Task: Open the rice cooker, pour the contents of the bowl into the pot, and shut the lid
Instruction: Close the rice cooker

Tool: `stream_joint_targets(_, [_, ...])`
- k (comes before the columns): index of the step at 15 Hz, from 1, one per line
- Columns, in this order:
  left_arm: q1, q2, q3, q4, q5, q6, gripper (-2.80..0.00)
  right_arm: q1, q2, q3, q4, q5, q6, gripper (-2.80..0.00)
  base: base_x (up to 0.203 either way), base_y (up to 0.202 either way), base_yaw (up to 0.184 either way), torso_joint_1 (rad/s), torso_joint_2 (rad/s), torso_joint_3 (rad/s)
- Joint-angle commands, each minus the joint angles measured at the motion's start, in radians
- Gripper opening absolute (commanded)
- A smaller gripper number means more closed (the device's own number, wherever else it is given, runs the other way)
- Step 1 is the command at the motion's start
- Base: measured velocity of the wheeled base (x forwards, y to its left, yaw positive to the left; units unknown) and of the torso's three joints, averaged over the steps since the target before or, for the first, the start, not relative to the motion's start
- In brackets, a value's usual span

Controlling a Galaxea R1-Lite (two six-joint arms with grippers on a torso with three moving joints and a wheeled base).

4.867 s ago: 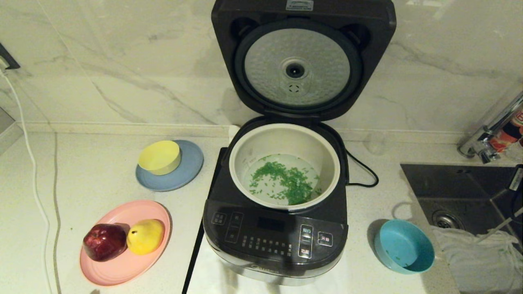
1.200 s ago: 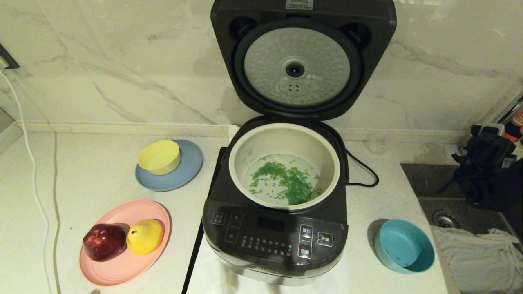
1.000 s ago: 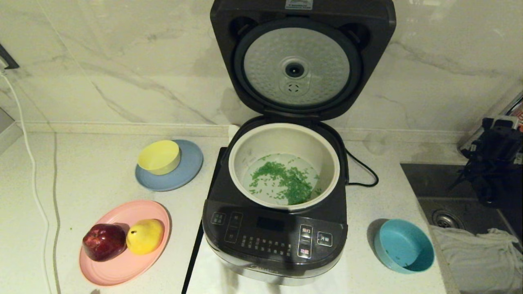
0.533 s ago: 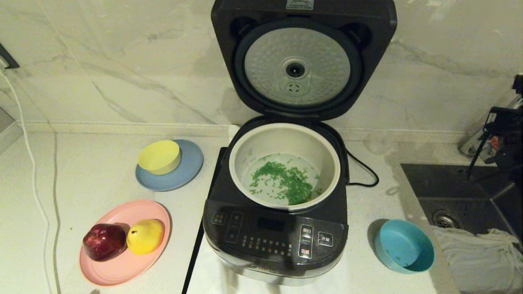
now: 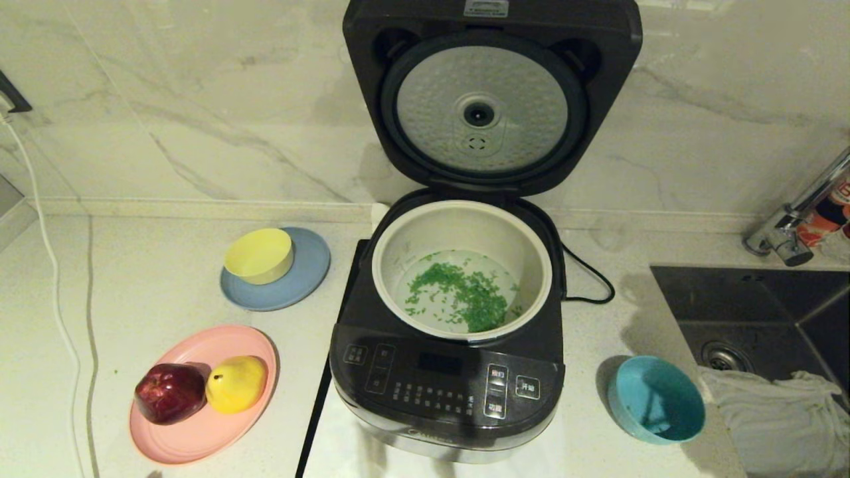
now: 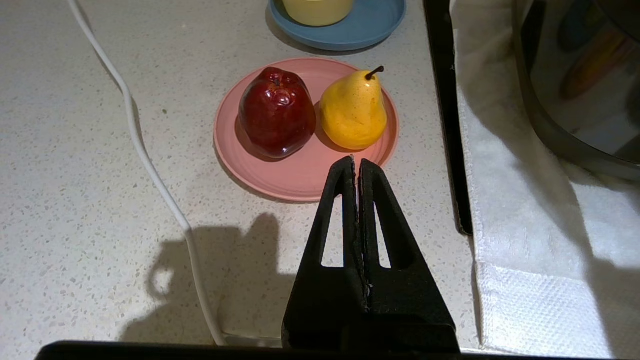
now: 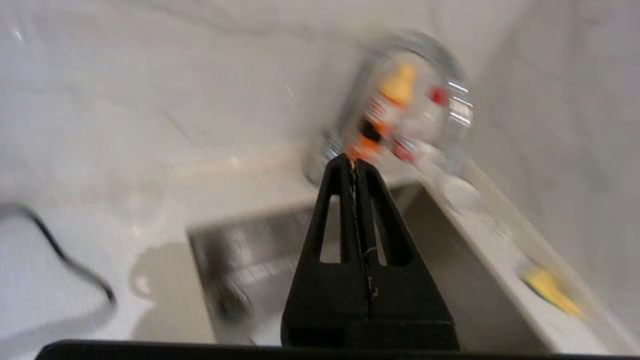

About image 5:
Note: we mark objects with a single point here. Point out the chopped green vegetables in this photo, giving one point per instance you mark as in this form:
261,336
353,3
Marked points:
465,295

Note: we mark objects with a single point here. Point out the black rice cooker lid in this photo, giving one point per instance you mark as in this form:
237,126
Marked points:
372,119

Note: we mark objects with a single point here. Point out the teal bowl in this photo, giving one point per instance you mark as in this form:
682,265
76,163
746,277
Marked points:
654,398

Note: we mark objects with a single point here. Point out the white inner pot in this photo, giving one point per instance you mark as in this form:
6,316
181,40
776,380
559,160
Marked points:
465,226

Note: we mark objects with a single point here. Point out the black rice cooker base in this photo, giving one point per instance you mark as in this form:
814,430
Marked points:
425,378

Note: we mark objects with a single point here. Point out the yellow bowl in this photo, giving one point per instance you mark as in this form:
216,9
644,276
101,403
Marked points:
259,255

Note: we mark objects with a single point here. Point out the blue plate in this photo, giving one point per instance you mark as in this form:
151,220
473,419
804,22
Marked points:
309,271

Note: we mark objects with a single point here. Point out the yellow pear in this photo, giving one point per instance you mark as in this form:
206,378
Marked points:
237,384

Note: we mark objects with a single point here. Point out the red apple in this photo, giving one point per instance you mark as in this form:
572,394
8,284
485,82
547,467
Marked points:
169,393

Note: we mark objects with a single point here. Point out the pink plate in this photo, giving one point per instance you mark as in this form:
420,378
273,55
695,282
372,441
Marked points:
199,437

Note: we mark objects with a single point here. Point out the round sink drain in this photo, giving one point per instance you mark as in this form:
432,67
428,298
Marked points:
726,357

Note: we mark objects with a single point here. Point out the steel sink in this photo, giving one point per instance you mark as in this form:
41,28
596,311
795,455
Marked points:
750,305

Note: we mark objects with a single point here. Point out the chrome faucet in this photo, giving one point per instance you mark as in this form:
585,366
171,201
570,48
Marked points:
787,236

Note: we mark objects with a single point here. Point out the white crumpled cloth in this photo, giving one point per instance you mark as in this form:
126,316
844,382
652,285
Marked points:
777,425

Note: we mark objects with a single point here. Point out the black wall socket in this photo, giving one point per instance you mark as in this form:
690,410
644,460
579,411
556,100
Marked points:
12,93

